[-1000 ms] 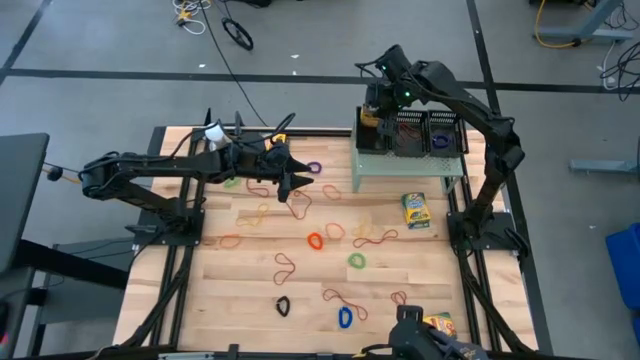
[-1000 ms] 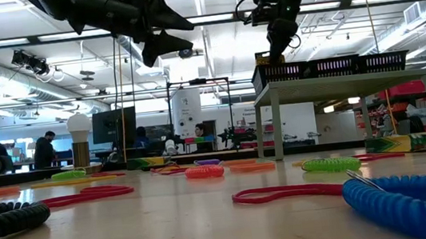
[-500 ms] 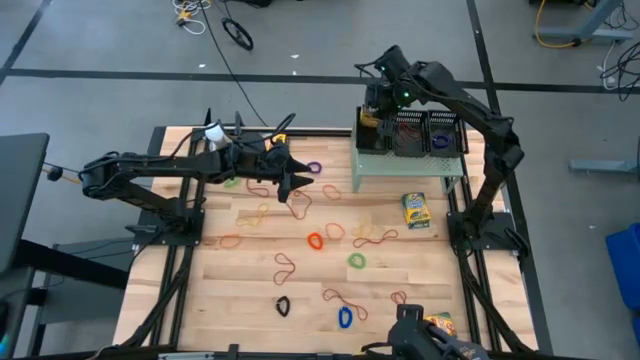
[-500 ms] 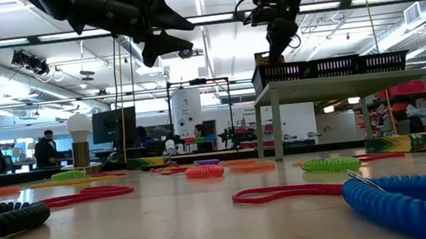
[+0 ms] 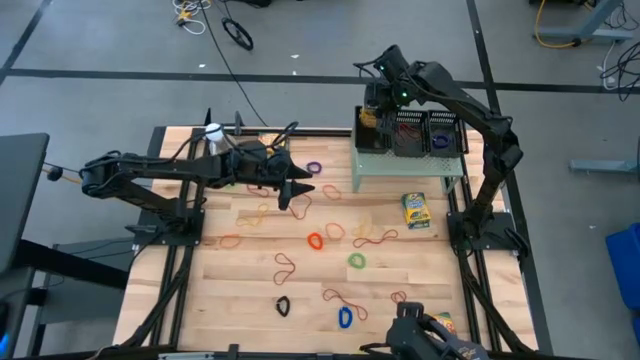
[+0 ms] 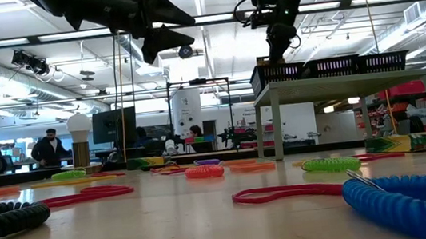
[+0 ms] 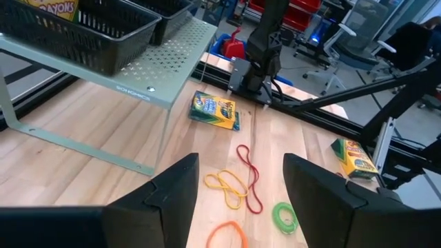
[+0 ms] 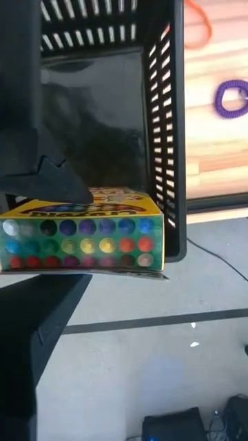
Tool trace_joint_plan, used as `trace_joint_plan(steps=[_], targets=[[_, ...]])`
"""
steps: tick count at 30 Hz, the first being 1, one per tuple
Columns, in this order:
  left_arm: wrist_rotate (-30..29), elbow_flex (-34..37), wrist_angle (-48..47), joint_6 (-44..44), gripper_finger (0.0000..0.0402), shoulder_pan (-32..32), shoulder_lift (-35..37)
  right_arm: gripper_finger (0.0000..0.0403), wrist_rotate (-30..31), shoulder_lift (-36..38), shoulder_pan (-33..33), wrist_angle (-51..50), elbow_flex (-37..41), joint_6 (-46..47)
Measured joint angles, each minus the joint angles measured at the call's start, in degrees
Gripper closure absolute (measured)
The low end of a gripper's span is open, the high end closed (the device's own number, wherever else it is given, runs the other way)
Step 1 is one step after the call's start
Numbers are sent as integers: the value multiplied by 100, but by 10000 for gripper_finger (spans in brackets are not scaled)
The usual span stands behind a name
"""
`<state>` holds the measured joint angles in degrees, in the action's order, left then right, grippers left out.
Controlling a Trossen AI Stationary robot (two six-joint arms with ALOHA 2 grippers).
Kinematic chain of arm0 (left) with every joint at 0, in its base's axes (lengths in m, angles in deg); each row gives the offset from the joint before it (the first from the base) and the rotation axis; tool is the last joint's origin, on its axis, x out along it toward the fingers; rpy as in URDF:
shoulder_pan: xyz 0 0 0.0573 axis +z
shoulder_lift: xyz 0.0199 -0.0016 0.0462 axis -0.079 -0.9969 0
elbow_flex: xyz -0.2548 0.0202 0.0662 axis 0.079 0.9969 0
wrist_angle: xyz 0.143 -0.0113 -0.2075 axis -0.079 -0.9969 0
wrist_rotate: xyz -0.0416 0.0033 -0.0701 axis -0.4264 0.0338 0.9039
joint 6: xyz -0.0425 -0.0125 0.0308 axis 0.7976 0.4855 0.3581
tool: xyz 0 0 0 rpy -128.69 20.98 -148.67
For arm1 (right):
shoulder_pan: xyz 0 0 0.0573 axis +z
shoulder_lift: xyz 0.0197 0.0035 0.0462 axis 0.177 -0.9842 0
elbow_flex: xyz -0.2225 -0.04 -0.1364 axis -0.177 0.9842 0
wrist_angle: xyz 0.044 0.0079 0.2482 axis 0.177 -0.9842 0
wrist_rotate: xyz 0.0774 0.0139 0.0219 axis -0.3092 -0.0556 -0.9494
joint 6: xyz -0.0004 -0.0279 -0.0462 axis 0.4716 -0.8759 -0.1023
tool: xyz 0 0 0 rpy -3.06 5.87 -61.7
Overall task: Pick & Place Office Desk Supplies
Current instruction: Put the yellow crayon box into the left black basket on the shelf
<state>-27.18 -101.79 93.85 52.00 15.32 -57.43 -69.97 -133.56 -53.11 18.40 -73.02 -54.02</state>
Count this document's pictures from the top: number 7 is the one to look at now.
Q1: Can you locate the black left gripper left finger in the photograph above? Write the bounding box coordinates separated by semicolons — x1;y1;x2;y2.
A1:
102;153;201;248

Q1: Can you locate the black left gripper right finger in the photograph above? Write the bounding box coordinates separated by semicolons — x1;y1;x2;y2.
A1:
283;154;367;248

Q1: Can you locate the green spiral coil keyring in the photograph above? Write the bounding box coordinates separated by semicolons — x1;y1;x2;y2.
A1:
271;202;300;236

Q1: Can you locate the yellow green crayon box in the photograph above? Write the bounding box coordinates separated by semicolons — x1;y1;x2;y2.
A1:
19;0;81;23
330;138;380;180
188;90;241;132

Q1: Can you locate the yellow rubber band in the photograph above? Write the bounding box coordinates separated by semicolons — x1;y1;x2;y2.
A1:
203;169;249;211

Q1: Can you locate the black plastic mesh basket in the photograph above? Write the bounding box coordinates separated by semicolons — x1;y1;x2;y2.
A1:
0;0;162;77
125;0;194;46

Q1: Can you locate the black office chair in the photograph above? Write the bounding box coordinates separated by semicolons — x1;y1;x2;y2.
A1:
375;20;437;75

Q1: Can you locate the white mesh office chair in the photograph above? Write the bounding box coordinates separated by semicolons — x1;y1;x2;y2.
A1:
302;0;390;96

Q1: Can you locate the orange rubber band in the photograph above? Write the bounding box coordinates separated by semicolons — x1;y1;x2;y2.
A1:
205;220;249;248

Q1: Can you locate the red rubber band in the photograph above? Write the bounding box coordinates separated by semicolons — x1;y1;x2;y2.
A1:
235;144;264;215

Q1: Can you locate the sage green perforated metal riser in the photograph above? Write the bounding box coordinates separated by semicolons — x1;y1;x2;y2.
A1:
0;16;218;177

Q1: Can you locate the red plastic container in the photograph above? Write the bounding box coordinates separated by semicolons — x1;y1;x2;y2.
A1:
221;26;248;60

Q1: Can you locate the red storage bin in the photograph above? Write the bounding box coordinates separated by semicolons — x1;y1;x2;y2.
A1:
284;0;323;32

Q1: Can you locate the person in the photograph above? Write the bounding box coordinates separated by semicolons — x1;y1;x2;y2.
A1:
420;15;441;58

